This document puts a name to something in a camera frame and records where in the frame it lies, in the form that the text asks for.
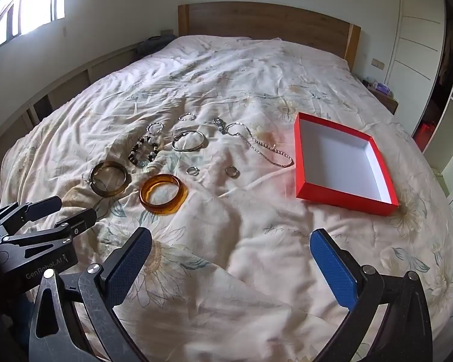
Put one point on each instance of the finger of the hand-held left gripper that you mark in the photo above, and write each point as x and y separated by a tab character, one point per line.
83	220
47	204

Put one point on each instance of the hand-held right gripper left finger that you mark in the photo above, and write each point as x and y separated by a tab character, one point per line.
130	267

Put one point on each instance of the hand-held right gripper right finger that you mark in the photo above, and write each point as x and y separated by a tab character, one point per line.
334	271

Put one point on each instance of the dark brown bangle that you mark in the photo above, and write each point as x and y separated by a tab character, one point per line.
107	193

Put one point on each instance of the amber bangle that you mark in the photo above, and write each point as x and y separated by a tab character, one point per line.
162	209

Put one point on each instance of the red cardboard box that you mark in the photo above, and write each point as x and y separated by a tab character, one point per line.
336	158

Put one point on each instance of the silver metal bangle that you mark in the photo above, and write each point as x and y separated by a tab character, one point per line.
188	149

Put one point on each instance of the low window cabinet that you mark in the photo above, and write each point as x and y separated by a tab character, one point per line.
71	79

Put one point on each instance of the red bag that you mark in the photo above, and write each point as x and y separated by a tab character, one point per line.
426	135

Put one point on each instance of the white open shelf unit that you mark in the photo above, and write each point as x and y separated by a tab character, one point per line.
447	135

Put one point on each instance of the wooden nightstand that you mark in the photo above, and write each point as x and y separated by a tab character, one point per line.
387	101

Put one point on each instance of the dark bag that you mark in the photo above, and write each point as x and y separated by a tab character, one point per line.
151	47

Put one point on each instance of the purple packet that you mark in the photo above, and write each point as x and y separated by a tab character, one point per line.
383	88

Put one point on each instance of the window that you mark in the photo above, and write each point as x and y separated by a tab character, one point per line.
34	3

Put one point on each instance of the white wardrobe doors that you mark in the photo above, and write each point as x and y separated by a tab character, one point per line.
415	26

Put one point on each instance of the wooden bed headboard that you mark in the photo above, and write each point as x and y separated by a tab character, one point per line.
268	20

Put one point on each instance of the wall outlet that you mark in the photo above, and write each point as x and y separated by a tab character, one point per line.
167	32

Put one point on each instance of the wall switch plate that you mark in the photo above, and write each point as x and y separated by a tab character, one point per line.
378	64

